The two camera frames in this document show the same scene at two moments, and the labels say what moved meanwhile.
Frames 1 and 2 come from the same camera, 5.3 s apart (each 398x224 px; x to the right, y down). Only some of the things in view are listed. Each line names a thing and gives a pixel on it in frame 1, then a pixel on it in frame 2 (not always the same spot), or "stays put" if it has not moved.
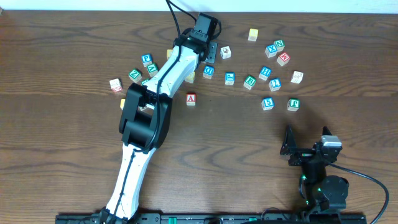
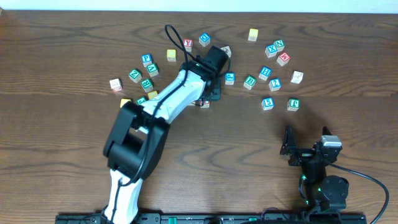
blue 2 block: (275, 84) stays put
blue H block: (265, 73) stays put
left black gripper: (212, 56) to (217, 95)
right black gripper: (290, 147) stays put
